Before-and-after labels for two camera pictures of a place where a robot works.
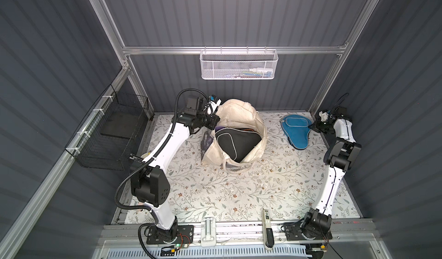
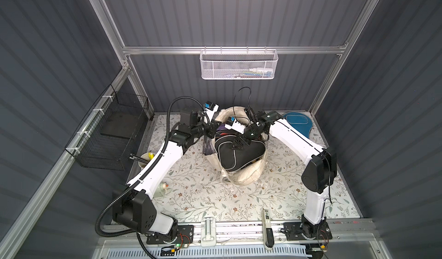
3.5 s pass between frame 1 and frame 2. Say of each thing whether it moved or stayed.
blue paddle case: stayed
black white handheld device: stayed
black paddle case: moved
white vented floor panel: stayed
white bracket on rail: stayed
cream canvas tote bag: moved
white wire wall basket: stayed
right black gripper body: moved
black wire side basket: stayed
